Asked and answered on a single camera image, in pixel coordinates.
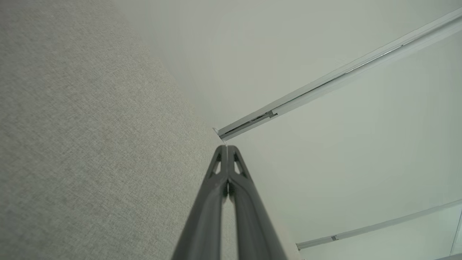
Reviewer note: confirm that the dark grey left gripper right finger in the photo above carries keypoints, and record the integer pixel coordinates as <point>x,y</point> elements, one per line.
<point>252,224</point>

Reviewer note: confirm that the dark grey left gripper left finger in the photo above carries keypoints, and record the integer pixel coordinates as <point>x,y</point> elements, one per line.
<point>207,216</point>

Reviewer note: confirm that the grey slim partition post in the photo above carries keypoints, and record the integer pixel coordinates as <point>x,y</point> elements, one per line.
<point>379,225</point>

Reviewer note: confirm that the grey double partition post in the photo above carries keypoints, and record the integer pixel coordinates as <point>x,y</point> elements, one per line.
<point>343,76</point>

